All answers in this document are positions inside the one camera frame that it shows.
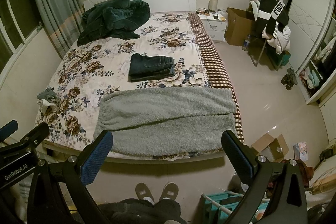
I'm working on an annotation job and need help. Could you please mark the grey fleece pants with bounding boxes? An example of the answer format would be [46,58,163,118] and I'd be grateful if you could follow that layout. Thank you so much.
[93,87,237,157]

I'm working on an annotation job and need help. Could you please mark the small clothes pile on bed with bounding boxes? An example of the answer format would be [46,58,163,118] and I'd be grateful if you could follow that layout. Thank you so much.
[37,88,61,115]

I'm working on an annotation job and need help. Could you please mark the small open cardboard box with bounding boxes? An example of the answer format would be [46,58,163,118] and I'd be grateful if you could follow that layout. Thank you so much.
[251,133,289,162]

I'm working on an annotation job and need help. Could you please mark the teal laundry rack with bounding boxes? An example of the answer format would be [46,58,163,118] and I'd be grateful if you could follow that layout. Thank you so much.
[201,190,270,224]

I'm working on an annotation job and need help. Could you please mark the left grey slipper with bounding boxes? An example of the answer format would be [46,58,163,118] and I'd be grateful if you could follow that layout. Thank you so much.
[135,182,154,203]

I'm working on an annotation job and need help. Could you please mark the grey slipper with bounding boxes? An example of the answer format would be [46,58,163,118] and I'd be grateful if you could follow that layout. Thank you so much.
[159,182,179,201]
[135,182,154,203]

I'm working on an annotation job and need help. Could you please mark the floral bed sheet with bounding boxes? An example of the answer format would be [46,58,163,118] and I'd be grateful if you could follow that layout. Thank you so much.
[36,13,211,153]

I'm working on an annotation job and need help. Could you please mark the right grey slipper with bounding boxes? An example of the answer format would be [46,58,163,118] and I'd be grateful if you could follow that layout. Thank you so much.
[159,182,179,201]

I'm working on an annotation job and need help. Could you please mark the shoes on floor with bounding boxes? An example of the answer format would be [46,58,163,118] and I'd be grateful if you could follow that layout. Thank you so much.
[281,68,298,90]

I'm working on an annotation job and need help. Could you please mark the brown checkered blanket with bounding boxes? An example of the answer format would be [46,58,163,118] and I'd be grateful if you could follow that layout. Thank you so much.
[188,13,245,143]

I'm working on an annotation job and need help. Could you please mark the folded dark jeans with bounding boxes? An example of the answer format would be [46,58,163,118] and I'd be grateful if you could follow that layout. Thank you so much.
[128,53,175,83]

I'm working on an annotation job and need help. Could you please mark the dark green blanket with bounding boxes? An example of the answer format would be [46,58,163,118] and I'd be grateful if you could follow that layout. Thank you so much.
[77,0,150,46]

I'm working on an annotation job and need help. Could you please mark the large cardboard box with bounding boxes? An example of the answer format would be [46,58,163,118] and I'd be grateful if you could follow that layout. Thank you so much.
[224,7,256,46]

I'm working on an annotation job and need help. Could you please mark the chair with clothes pile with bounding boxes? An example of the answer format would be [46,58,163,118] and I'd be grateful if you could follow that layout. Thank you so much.
[247,0,291,70]

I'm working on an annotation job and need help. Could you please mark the white nightstand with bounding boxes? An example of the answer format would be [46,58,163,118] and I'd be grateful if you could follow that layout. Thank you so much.
[197,11,228,42]

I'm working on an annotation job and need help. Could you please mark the white wardrobe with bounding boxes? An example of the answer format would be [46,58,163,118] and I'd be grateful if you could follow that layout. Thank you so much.
[283,0,335,104]

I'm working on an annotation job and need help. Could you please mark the white table lamp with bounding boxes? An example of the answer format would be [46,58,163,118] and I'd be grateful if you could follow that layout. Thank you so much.
[208,0,218,12]

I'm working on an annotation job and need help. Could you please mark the window frame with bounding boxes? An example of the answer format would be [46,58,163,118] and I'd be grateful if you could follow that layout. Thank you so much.
[1,0,43,83]

